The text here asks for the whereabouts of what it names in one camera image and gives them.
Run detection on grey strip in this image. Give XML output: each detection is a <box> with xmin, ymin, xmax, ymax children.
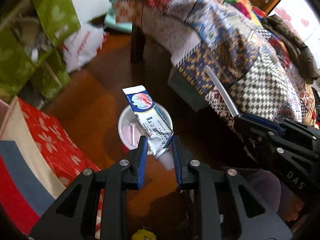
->
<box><xmin>205</xmin><ymin>65</ymin><xmax>241</xmax><ymax>118</ymax></box>

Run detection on green gift bags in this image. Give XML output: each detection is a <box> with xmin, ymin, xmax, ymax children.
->
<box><xmin>0</xmin><ymin>27</ymin><xmax>71</xmax><ymax>102</ymax></box>

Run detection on grey green storage box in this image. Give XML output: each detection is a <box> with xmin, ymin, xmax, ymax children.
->
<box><xmin>167</xmin><ymin>68</ymin><xmax>211</xmax><ymax>112</ymax></box>

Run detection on dark wooden bed leg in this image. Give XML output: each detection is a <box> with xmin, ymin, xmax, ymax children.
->
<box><xmin>130</xmin><ymin>23</ymin><xmax>147</xmax><ymax>65</ymax></box>

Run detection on person's right hand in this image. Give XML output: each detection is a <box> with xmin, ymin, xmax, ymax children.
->
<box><xmin>286</xmin><ymin>199</ymin><xmax>305</xmax><ymax>222</ymax></box>

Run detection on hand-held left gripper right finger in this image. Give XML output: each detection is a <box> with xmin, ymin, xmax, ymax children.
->
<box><xmin>172</xmin><ymin>135</ymin><xmax>292</xmax><ymax>240</ymax></box>

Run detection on brown padded jacket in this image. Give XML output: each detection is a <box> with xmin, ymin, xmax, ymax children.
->
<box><xmin>261</xmin><ymin>14</ymin><xmax>320</xmax><ymax>85</ymax></box>

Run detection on white plastic stick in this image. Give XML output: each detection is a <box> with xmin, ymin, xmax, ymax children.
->
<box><xmin>128</xmin><ymin>122</ymin><xmax>140</xmax><ymax>146</ymax></box>

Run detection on white round bowl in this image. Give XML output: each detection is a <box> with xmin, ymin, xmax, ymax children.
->
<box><xmin>118</xmin><ymin>102</ymin><xmax>173</xmax><ymax>156</ymax></box>

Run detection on person's leg dark trousers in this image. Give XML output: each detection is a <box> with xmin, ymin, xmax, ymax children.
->
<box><xmin>222</xmin><ymin>167</ymin><xmax>286</xmax><ymax>221</ymax></box>

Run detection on sliding wardrobe with heart stickers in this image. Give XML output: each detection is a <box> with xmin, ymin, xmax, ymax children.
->
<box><xmin>269</xmin><ymin>0</ymin><xmax>320</xmax><ymax>43</ymax></box>

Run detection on tall green patterned box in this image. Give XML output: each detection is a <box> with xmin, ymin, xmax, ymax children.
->
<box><xmin>32</xmin><ymin>0</ymin><xmax>81</xmax><ymax>47</ymax></box>

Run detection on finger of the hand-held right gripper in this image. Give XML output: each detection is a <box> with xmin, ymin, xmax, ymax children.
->
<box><xmin>234</xmin><ymin>117</ymin><xmax>320</xmax><ymax>164</ymax></box>
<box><xmin>240</xmin><ymin>112</ymin><xmax>320</xmax><ymax>144</ymax></box>

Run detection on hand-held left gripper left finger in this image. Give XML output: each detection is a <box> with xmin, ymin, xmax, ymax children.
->
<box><xmin>29</xmin><ymin>135</ymin><xmax>148</xmax><ymax>240</ymax></box>

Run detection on white red printed plastic bag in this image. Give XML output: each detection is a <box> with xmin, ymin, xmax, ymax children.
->
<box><xmin>62</xmin><ymin>22</ymin><xmax>108</xmax><ymax>73</ymax></box>

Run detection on red blue striped box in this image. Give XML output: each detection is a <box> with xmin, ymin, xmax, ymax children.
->
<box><xmin>0</xmin><ymin>139</ymin><xmax>56</xmax><ymax>236</ymax></box>

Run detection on patchwork bedspread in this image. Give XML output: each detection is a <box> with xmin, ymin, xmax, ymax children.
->
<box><xmin>114</xmin><ymin>0</ymin><xmax>316</xmax><ymax>132</ymax></box>

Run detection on red floral fabric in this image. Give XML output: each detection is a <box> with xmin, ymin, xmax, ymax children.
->
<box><xmin>0</xmin><ymin>96</ymin><xmax>106</xmax><ymax>239</ymax></box>

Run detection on teal plastic toy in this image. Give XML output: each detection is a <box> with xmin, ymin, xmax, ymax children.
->
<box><xmin>103</xmin><ymin>0</ymin><xmax>133</xmax><ymax>35</ymax></box>

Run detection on yellow round object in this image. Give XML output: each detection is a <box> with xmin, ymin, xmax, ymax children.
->
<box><xmin>131</xmin><ymin>226</ymin><xmax>158</xmax><ymax>240</ymax></box>

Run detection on white blue ointment tube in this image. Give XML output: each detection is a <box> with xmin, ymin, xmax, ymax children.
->
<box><xmin>122</xmin><ymin>85</ymin><xmax>176</xmax><ymax>170</ymax></box>

